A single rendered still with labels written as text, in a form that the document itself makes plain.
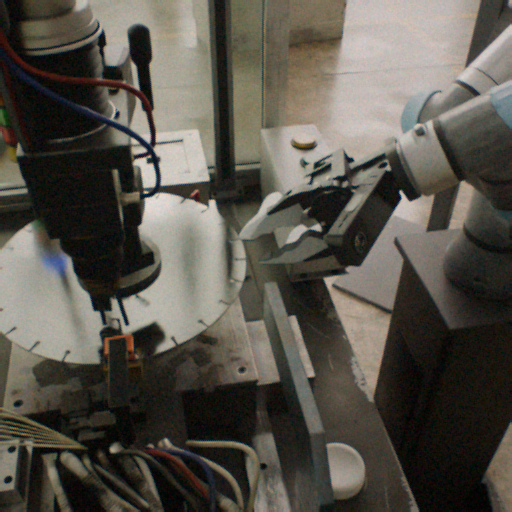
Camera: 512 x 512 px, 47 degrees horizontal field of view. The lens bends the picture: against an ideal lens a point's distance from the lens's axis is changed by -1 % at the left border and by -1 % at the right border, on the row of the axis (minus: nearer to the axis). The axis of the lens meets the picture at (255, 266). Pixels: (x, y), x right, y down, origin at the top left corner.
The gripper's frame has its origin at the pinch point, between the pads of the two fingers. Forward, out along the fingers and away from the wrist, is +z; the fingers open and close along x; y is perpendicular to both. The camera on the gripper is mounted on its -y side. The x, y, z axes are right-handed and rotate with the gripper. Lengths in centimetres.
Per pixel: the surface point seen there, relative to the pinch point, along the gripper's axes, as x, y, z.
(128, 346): 5.3, -14.9, 11.9
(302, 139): -9.4, 42.1, 0.2
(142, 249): 10.1, -5.6, 8.5
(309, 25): -76, 331, 40
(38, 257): 12.7, 1.0, 26.4
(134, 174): 18.2, -5.8, 2.5
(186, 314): 1.0, -7.8, 8.8
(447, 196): -80, 105, -10
